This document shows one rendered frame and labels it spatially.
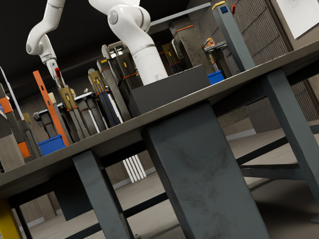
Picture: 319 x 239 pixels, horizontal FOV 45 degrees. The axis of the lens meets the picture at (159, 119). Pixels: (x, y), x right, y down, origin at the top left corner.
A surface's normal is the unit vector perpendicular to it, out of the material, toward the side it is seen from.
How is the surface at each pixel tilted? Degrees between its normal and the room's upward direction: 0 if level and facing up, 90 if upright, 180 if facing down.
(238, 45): 90
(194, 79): 90
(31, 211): 90
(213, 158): 90
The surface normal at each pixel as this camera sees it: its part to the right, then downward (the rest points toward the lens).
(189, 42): 0.21, -0.16
